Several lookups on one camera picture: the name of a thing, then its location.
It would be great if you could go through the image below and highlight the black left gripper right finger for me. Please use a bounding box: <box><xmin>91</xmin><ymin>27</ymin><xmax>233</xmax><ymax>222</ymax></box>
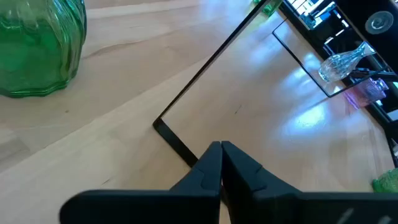
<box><xmin>221</xmin><ymin>141</ymin><xmax>398</xmax><ymax>224</ymax></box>

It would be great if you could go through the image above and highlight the slim green glass vase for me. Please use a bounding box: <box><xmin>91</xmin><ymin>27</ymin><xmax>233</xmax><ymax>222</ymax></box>
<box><xmin>253</xmin><ymin>0</ymin><xmax>282</xmax><ymax>16</ymax></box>

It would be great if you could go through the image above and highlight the large green diamond-pattern vase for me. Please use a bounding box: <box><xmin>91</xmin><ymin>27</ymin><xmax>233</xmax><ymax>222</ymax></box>
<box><xmin>372</xmin><ymin>167</ymin><xmax>398</xmax><ymax>194</ymax></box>

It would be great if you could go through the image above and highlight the pink ribbed bottle vase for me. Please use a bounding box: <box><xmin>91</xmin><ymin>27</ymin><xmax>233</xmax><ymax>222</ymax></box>
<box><xmin>343</xmin><ymin>77</ymin><xmax>389</xmax><ymax>110</ymax></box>

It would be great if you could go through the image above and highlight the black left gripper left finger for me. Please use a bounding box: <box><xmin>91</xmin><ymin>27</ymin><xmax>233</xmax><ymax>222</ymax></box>
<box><xmin>58</xmin><ymin>141</ymin><xmax>223</xmax><ymax>224</ymax></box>

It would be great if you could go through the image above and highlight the wide green ribbed glass vase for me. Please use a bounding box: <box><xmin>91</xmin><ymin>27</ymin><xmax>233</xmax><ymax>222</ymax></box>
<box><xmin>0</xmin><ymin>0</ymin><xmax>88</xmax><ymax>99</ymax></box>

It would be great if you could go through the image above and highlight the wooden shelf with black legs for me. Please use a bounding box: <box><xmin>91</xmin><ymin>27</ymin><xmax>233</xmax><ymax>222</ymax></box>
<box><xmin>152</xmin><ymin>0</ymin><xmax>397</xmax><ymax>167</ymax></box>

